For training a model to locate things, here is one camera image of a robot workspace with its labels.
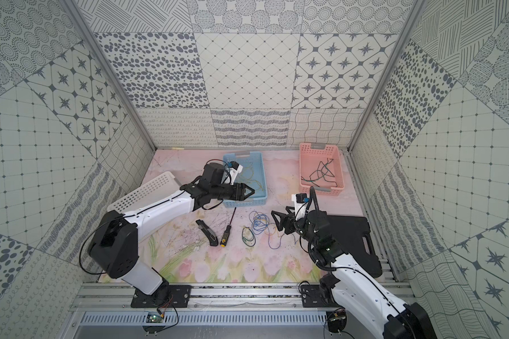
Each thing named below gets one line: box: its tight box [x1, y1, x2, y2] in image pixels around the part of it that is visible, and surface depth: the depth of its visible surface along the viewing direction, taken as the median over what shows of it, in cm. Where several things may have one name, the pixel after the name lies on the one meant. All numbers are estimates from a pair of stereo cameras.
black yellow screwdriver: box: [219, 206, 237, 248], surface depth 89 cm
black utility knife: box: [195, 218, 219, 247], surface depth 90 cm
